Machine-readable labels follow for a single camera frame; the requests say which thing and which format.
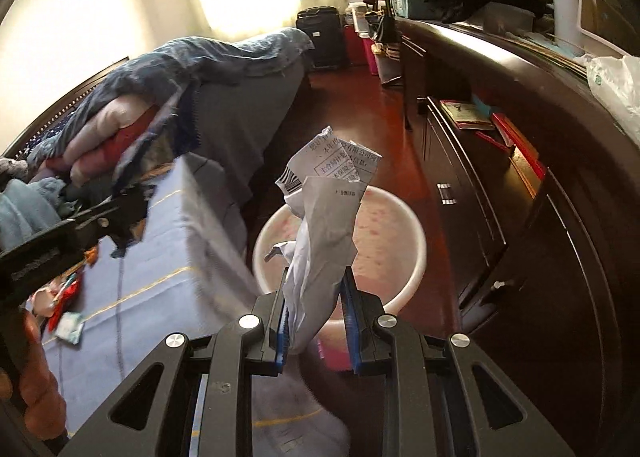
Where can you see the dark wooden cabinet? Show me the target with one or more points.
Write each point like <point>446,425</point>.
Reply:
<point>537,192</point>

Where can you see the dark wooden headboard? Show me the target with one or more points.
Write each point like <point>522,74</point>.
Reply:
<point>56,114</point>

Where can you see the person's left hand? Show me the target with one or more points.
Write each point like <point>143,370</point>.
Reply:
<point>45,413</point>

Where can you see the blue checked tablecloth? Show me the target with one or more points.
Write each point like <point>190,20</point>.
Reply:
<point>187,274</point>

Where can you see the red snack wrapper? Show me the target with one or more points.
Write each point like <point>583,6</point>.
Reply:
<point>64,299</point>

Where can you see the red grey folded quilt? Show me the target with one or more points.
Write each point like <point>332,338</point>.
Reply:
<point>97,147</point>

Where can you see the white plastic bag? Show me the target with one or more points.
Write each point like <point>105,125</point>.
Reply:
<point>615,83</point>

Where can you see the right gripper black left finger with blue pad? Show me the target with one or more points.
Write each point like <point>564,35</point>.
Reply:
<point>191,393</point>

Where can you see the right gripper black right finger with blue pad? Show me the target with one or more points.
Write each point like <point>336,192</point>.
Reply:
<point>443,397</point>

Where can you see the white teal wipes packet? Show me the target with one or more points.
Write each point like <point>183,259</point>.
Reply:
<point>70,327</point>

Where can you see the black suitcase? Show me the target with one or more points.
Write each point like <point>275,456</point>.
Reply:
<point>324,27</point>

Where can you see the dark blue blanket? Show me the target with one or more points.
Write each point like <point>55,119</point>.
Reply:
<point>223,101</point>

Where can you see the white paper receipt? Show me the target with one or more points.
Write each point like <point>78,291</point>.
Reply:
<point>322,184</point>

